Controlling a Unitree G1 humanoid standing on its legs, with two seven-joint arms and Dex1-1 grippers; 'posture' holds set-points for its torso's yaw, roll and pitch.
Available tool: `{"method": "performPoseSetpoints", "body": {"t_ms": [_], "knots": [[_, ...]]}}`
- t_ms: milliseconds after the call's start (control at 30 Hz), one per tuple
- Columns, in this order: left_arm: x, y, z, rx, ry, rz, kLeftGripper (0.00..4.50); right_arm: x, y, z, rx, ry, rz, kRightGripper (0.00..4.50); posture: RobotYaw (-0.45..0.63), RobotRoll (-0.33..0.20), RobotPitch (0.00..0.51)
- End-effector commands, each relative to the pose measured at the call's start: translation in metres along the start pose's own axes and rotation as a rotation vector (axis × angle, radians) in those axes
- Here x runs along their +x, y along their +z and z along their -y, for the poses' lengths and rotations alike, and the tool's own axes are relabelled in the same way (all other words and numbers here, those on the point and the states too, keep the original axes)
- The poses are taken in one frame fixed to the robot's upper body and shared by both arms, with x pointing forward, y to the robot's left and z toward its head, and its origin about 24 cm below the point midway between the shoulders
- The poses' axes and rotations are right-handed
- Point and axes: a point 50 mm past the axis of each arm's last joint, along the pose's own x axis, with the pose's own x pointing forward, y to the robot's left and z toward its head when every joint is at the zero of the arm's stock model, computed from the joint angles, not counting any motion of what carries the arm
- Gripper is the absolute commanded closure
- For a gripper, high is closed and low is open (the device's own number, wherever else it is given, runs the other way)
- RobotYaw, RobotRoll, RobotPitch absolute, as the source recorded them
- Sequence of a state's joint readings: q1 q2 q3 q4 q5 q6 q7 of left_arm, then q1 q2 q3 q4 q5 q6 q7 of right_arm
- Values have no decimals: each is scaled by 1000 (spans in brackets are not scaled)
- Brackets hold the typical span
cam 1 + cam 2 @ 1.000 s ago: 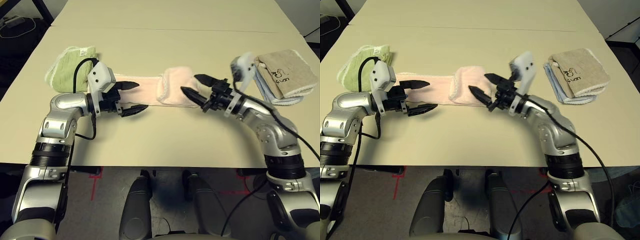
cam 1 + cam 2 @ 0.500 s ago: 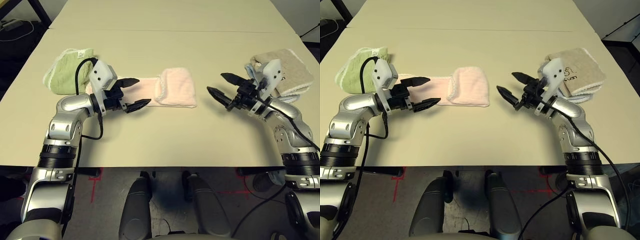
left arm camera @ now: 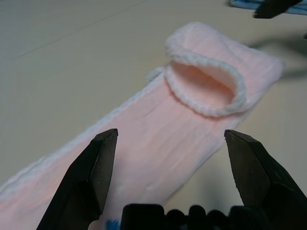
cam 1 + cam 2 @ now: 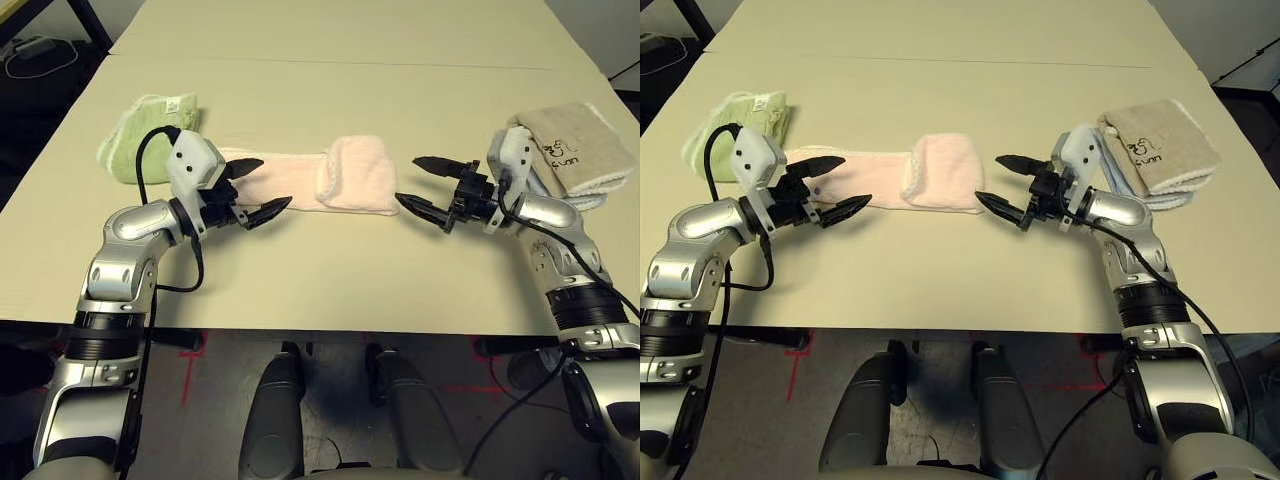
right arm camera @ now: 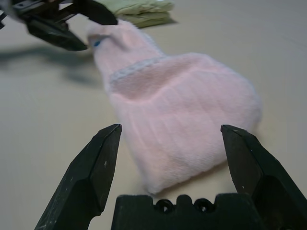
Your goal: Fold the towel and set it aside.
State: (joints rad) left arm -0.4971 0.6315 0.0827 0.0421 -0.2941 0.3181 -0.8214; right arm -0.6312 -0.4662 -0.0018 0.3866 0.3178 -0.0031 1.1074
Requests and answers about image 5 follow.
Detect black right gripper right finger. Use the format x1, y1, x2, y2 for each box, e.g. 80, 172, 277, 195
220, 124, 307, 230

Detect pink towel with white trim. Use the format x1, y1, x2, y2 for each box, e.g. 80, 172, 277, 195
85, 19, 262, 195

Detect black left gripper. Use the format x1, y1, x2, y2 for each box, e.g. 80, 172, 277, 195
0, 0, 119, 52

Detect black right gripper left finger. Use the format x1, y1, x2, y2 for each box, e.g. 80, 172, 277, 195
35, 124, 123, 230

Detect green folded towel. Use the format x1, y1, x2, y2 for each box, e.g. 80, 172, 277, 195
95, 0, 175, 29

